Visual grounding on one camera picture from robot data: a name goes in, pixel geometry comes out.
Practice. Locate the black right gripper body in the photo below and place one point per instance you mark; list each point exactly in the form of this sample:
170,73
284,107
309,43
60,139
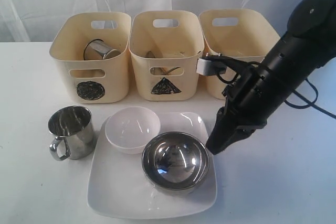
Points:
247,98

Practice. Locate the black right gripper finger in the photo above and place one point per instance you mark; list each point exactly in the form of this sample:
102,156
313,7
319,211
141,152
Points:
225,121
226,137

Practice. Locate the stainless steel bowl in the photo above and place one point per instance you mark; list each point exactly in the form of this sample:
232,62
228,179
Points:
175,163

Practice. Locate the white plastic bowl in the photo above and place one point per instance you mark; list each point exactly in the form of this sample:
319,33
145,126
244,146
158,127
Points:
130,129

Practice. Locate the steel cup with wire handle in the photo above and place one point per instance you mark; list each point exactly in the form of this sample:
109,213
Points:
97,49

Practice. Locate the steel mug with solid handle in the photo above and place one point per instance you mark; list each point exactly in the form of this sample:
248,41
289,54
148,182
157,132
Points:
73,133

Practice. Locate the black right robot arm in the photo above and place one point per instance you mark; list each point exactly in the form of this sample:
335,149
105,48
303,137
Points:
308,44

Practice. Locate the cream bin with square mark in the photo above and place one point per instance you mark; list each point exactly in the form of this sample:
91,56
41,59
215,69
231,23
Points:
242,34

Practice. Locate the cream bin with triangle mark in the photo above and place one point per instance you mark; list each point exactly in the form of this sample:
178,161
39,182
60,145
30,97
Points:
176,39

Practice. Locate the cream bin with circle mark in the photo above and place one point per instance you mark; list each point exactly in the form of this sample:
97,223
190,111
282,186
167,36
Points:
94,81

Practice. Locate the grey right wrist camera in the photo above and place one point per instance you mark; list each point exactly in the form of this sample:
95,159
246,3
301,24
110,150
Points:
210,66

